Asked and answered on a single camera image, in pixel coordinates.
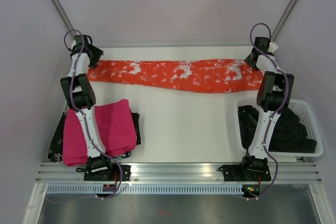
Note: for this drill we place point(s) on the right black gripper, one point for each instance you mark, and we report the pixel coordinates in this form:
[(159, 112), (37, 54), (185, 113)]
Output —
[(251, 63)]

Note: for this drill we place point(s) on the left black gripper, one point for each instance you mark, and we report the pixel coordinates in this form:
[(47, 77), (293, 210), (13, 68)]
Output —
[(98, 54)]

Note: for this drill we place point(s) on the orange white-speckled trousers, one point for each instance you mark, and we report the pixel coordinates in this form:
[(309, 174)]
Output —
[(202, 76)]

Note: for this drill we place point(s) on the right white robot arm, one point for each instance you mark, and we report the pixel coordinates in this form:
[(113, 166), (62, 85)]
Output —
[(273, 96)]

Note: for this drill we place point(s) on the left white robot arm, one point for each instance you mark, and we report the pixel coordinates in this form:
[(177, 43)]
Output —
[(81, 98)]

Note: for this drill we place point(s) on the folded magenta trousers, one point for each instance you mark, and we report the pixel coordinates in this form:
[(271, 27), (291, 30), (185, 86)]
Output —
[(116, 129)]

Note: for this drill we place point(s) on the folded black patterned trousers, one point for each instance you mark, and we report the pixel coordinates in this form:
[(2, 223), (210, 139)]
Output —
[(56, 145)]

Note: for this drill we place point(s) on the white plastic basket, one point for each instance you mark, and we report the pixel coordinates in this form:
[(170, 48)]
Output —
[(298, 107)]

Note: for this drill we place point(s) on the black clothes in basket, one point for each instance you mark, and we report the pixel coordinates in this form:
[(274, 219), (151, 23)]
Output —
[(289, 136)]

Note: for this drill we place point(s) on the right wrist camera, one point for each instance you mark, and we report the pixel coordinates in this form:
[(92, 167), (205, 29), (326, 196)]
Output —
[(272, 47)]

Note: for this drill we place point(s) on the left aluminium frame post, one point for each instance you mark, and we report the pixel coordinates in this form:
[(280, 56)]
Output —
[(55, 1)]

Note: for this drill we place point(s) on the aluminium frame post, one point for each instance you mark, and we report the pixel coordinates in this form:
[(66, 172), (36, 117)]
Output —
[(55, 1), (283, 19)]

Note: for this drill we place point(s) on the right aluminium frame post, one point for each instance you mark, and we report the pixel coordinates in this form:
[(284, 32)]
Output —
[(283, 19)]

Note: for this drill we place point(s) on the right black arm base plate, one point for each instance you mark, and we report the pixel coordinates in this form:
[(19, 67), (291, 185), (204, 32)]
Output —
[(235, 173)]

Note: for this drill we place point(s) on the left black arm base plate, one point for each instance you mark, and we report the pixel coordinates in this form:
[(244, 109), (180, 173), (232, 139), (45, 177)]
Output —
[(112, 174)]

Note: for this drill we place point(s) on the aluminium mounting rail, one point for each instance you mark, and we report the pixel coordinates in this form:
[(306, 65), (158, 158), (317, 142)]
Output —
[(179, 173)]

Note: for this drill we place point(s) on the white slotted cable duct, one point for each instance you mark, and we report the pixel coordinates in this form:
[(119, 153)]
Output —
[(148, 189)]

